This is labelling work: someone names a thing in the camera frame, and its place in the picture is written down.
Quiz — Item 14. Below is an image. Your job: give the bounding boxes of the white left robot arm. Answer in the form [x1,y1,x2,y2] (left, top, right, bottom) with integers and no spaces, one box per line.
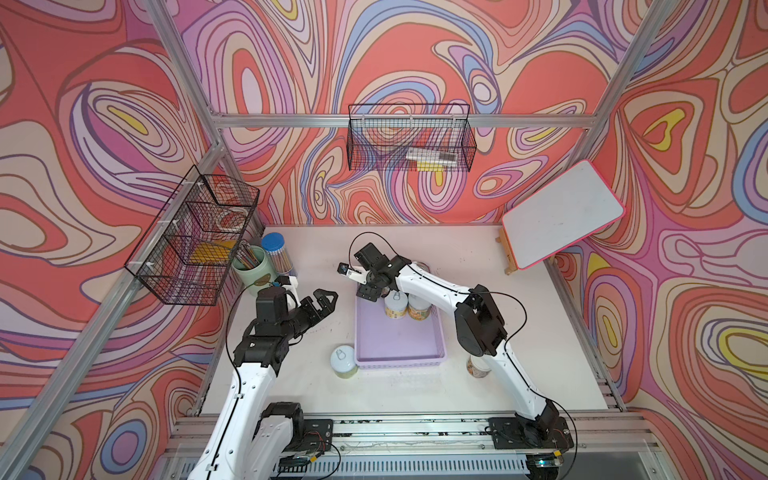
[189,286,338,479]

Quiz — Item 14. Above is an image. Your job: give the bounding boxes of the black wire basket left wall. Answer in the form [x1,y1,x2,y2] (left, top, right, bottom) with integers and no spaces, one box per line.
[124,166,260,306]

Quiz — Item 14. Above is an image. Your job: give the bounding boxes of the pink framed whiteboard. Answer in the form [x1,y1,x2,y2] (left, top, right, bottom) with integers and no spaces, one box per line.
[501,160,625,271]

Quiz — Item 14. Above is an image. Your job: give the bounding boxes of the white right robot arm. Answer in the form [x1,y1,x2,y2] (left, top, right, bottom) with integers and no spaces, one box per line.
[337,243,559,433]

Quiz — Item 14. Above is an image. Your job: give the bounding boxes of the white lid can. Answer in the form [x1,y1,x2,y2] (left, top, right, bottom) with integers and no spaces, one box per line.
[330,345,358,379]
[384,290,409,319]
[408,294,432,321]
[466,355,491,378]

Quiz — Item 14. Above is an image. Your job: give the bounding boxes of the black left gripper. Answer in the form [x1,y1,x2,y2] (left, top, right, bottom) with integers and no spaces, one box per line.
[276,289,335,342]

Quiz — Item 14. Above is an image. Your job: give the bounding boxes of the black wire basket wall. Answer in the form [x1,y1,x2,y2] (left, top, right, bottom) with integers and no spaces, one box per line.
[346,101,477,173]
[124,166,260,306]

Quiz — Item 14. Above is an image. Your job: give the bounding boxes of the green pencil cup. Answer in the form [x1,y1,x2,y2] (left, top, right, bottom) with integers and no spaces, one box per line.
[233,242,278,297]

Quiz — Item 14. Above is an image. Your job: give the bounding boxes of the black wire basket back wall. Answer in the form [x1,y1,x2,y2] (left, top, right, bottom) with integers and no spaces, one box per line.
[346,101,477,173]

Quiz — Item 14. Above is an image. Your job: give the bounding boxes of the purple plastic basket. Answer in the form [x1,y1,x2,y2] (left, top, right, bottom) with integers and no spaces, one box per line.
[354,298,447,369]

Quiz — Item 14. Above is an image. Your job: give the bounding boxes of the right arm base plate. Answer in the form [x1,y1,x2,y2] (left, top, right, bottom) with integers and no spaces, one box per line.
[484,415,575,452]

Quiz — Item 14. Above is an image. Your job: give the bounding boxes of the wooden easel stand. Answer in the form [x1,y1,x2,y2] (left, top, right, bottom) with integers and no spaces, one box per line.
[496,228,518,275]

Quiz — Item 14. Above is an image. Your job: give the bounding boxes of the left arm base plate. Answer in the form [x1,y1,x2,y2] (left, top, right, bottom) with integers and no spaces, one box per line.
[261,402,334,470]

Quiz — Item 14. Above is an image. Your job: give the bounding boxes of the blue lid pencil tube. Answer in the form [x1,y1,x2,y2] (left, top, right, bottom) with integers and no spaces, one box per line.
[261,232,295,276]

